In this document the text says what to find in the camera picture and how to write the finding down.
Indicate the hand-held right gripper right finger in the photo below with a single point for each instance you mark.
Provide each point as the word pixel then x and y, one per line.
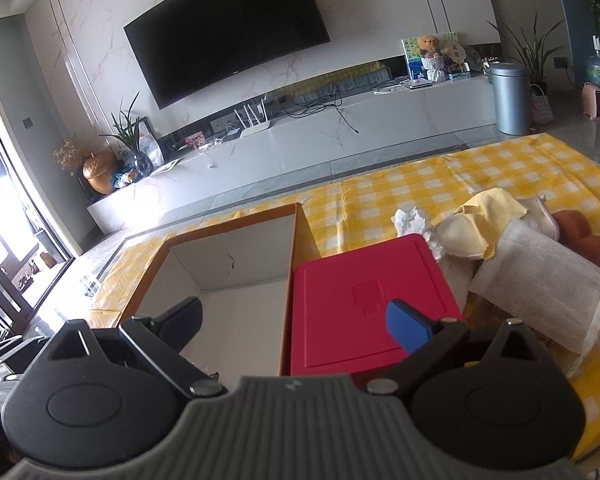
pixel 405 322

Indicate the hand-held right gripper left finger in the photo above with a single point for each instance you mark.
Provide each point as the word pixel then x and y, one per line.
pixel 180 319

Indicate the cardboard box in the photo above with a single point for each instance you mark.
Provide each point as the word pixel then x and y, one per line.
pixel 230 245

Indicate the cream fleece pad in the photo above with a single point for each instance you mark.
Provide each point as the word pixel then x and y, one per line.
pixel 460 241

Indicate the white tissue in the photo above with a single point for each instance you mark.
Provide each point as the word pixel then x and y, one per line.
pixel 411 220

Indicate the white mesh cloth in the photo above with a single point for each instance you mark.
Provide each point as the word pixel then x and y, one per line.
pixel 535 270

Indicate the yellow cloth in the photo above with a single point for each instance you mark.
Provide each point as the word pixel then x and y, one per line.
pixel 490 210

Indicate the brown sponge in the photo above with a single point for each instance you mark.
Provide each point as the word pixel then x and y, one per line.
pixel 582 234

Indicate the red plastic lid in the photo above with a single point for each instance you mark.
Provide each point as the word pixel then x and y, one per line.
pixel 340 310

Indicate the yellow checkered mat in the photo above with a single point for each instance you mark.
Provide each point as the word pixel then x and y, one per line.
pixel 380 195

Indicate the small plush toy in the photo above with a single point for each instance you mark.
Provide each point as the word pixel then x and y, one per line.
pixel 126 176

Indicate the white paper sheet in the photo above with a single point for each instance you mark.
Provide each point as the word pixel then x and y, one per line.
pixel 166 166

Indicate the golden acorn pot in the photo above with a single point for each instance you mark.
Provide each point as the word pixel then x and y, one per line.
pixel 100 172

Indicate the plant in glass vase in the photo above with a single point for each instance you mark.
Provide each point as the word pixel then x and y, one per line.
pixel 132 152

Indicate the pink card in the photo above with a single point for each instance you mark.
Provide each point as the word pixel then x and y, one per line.
pixel 195 140

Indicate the white marble tv cabinet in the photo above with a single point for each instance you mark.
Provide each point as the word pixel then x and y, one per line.
pixel 280 155

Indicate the dried flower bunch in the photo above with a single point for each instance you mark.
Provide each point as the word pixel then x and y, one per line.
pixel 69 154

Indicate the white router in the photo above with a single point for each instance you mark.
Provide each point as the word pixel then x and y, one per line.
pixel 252 130

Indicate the flat white device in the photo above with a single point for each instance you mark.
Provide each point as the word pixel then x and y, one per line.
pixel 415 83

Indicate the grey metal trash can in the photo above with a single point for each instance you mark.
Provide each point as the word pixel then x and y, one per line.
pixel 510 100

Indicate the woven basket bag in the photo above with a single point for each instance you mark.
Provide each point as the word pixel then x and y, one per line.
pixel 542 107

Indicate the teddy bear in basket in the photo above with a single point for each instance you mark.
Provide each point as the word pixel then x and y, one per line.
pixel 410 57

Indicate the round hand fan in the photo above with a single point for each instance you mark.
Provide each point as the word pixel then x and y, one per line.
pixel 455 54

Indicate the brown teddy bear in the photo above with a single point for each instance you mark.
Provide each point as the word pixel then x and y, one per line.
pixel 428 45

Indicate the pink space heater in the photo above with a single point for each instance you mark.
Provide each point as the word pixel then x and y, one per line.
pixel 594 102

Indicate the black curved television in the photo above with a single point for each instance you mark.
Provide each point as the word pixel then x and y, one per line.
pixel 220 30

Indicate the long leaf potted plant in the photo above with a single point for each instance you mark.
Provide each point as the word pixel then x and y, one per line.
pixel 535 60

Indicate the black picture frame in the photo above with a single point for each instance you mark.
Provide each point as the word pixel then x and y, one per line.
pixel 145 125

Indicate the dark wall socket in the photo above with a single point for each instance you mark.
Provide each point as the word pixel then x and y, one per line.
pixel 560 63

